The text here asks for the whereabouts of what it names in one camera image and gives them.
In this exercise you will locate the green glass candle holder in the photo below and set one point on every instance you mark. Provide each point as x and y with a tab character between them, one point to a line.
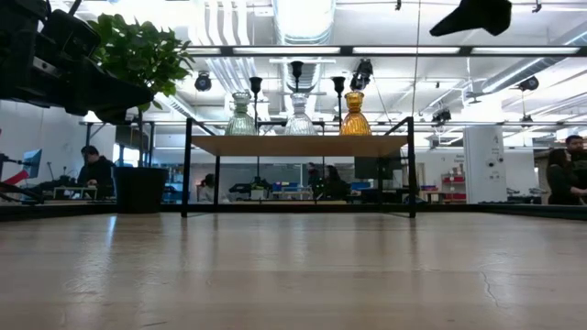
240	124

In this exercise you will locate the black ceiling spotlight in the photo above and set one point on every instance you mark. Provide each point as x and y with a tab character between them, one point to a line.
203	82
441	115
528	83
362	73

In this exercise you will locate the wooden shelf with black frame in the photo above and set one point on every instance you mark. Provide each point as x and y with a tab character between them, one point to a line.
275	146

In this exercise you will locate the black overhead frame beam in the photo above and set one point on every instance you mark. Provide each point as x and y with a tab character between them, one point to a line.
346	51

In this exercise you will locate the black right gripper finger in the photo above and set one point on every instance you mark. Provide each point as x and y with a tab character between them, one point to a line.
463	18

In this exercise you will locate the clear glass candle holder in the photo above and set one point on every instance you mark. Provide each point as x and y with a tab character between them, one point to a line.
300	124

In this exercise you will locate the person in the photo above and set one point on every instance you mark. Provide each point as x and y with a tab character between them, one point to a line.
577	151
313	176
561	183
337	188
97	176
208	192

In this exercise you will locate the black plant pot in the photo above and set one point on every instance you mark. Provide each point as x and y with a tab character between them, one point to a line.
140	190

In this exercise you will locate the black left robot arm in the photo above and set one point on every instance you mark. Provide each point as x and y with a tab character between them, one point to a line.
11	50

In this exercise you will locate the tall black candlestick holder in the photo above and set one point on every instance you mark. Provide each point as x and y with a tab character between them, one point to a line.
297	69

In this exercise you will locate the green leafy plant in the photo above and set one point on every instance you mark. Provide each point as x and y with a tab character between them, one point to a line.
147	55

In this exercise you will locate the black aluminium table frame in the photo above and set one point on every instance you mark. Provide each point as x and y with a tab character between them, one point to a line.
504	210

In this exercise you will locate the computer monitor on arm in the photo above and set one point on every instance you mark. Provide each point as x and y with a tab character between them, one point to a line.
33	162

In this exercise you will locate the red storage rack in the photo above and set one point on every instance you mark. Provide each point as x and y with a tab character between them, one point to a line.
453	187

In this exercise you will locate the amber glass candle holder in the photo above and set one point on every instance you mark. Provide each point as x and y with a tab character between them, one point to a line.
355	124

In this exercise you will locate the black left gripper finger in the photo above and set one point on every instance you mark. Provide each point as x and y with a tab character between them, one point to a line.
124	94

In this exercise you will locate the silver ventilation duct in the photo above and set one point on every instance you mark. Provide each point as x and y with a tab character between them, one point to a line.
305	18

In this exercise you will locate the white pillar kiosk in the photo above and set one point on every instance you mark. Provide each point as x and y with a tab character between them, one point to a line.
483	160

